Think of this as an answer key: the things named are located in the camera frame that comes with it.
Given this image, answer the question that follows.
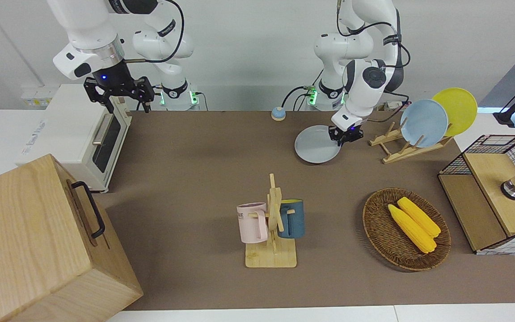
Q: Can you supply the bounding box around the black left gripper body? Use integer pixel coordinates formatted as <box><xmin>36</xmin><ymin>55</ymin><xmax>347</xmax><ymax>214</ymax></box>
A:
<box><xmin>336</xmin><ymin>125</ymin><xmax>364</xmax><ymax>140</ymax></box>

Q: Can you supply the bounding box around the yellow corn cob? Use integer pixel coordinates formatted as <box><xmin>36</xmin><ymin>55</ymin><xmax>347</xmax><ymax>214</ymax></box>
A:
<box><xmin>397</xmin><ymin>197</ymin><xmax>441</xmax><ymax>237</ymax></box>
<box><xmin>388</xmin><ymin>204</ymin><xmax>437</xmax><ymax>254</ymax></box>

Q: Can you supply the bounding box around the light blue plate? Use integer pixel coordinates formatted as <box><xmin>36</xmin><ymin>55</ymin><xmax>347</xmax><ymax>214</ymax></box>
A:
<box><xmin>400</xmin><ymin>99</ymin><xmax>449</xmax><ymax>148</ymax></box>

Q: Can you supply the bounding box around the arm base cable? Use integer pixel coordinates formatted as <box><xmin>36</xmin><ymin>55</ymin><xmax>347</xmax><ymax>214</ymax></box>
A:
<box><xmin>193</xmin><ymin>91</ymin><xmax>210</xmax><ymax>111</ymax></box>
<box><xmin>283</xmin><ymin>85</ymin><xmax>314</xmax><ymax>111</ymax></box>

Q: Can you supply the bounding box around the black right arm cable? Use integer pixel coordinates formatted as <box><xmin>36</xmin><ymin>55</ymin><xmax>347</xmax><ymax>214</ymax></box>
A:
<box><xmin>123</xmin><ymin>0</ymin><xmax>186</xmax><ymax>64</ymax></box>

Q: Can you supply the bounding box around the white power strip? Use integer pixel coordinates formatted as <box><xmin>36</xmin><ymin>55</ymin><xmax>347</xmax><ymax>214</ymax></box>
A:
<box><xmin>377</xmin><ymin>101</ymin><xmax>409</xmax><ymax>112</ymax></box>

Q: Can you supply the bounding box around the brown wicker basket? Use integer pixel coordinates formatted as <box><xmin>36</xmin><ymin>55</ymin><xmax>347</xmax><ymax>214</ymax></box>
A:
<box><xmin>363</xmin><ymin>188</ymin><xmax>452</xmax><ymax>272</ymax></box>

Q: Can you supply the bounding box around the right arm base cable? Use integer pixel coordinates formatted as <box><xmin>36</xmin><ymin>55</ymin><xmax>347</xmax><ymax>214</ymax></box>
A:
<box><xmin>193</xmin><ymin>91</ymin><xmax>210</xmax><ymax>111</ymax></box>

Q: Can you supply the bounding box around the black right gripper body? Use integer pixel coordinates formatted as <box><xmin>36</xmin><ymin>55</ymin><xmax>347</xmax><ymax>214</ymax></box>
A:
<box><xmin>93</xmin><ymin>59</ymin><xmax>138</xmax><ymax>97</ymax></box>

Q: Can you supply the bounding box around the black cabinet handle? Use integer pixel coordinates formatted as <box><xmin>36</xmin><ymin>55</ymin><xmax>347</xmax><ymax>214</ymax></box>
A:
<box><xmin>71</xmin><ymin>181</ymin><xmax>106</xmax><ymax>239</ymax></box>

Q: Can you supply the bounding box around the wooden drawer cabinet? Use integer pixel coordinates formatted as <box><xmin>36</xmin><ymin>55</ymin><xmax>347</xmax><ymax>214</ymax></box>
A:
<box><xmin>0</xmin><ymin>153</ymin><xmax>144</xmax><ymax>322</ymax></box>

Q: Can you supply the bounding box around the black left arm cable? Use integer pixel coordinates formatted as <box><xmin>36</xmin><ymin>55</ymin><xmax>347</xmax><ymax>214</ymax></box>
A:
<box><xmin>336</xmin><ymin>0</ymin><xmax>412</xmax><ymax>123</ymax></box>

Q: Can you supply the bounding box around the wooden plate rack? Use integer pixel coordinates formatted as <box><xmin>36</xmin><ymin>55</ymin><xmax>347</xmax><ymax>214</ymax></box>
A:
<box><xmin>368</xmin><ymin>121</ymin><xmax>455</xmax><ymax>165</ymax></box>

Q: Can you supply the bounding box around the toaster oven door handle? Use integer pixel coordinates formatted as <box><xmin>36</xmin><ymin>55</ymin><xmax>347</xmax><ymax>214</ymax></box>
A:
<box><xmin>91</xmin><ymin>113</ymin><xmax>114</xmax><ymax>146</ymax></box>

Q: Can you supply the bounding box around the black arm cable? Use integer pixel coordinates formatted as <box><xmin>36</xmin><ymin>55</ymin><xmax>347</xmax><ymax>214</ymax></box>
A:
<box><xmin>123</xmin><ymin>0</ymin><xmax>186</xmax><ymax>64</ymax></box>
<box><xmin>336</xmin><ymin>0</ymin><xmax>412</xmax><ymax>123</ymax></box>

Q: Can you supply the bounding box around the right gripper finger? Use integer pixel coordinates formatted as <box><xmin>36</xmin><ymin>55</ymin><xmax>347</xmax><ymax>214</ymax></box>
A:
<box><xmin>136</xmin><ymin>77</ymin><xmax>155</xmax><ymax>112</ymax></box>
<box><xmin>83</xmin><ymin>77</ymin><xmax>115</xmax><ymax>113</ymax></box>

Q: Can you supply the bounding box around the wire box with wooden board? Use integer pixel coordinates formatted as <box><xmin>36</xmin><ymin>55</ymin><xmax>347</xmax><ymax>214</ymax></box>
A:
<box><xmin>437</xmin><ymin>133</ymin><xmax>515</xmax><ymax>255</ymax></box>

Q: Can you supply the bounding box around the yellow plate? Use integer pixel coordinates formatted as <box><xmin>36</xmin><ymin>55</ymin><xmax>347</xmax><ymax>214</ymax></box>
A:
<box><xmin>432</xmin><ymin>87</ymin><xmax>478</xmax><ymax>137</ymax></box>

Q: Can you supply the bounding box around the wooden mug tree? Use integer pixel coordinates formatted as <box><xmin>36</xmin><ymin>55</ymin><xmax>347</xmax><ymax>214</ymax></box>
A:
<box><xmin>245</xmin><ymin>174</ymin><xmax>297</xmax><ymax>269</ymax></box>

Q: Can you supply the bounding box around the brown table mat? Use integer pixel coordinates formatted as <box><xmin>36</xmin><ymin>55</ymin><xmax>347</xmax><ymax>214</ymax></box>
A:
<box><xmin>94</xmin><ymin>110</ymin><xmax>515</xmax><ymax>311</ymax></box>

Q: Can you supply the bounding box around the dark blue mug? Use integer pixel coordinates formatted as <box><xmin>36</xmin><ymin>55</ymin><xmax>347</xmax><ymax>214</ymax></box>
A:
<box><xmin>278</xmin><ymin>199</ymin><xmax>305</xmax><ymax>239</ymax></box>

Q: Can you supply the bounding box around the left arm base cable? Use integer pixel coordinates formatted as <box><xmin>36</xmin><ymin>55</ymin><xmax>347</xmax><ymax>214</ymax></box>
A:
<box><xmin>283</xmin><ymin>85</ymin><xmax>314</xmax><ymax>111</ymax></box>

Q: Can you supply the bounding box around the gray plate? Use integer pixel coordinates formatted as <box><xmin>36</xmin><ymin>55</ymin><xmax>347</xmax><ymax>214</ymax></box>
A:
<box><xmin>294</xmin><ymin>125</ymin><xmax>342</xmax><ymax>165</ymax></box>

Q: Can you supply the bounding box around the pink mug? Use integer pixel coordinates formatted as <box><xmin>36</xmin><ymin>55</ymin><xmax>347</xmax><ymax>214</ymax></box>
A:
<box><xmin>236</xmin><ymin>202</ymin><xmax>269</xmax><ymax>244</ymax></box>

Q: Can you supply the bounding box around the cream toaster oven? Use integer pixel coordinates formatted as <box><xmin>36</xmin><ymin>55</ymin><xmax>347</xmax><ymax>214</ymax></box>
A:
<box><xmin>16</xmin><ymin>84</ymin><xmax>133</xmax><ymax>194</ymax></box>

